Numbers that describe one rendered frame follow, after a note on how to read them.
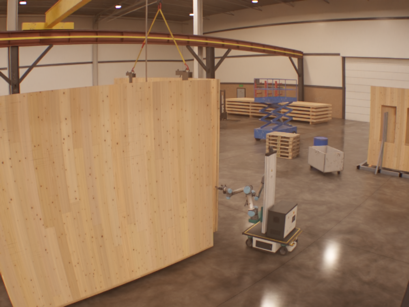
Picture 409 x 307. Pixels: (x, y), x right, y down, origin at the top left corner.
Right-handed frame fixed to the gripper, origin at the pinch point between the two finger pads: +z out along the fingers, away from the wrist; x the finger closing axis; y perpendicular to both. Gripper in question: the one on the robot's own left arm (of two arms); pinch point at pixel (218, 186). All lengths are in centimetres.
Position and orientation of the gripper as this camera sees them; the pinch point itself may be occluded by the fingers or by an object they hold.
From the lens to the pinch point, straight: 587.6
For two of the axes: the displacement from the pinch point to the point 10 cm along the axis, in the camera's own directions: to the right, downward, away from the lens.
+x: -7.9, 1.4, -5.9
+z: -6.1, -2.0, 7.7
